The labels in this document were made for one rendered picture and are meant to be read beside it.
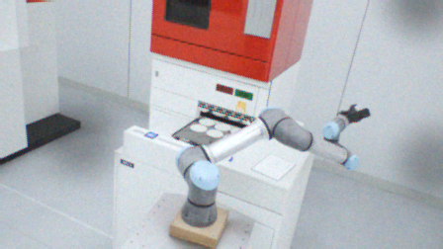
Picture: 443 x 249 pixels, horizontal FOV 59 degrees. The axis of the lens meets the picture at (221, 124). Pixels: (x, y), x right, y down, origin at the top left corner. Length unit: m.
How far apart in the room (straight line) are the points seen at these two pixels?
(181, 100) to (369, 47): 1.80
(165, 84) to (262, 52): 0.74
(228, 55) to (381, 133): 1.98
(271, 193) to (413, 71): 2.18
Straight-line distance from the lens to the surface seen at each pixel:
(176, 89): 2.59
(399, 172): 3.99
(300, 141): 1.66
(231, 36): 2.28
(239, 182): 1.85
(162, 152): 1.99
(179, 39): 2.44
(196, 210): 1.58
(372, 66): 3.69
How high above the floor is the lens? 1.90
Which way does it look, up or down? 25 degrees down
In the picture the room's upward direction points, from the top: 8 degrees clockwise
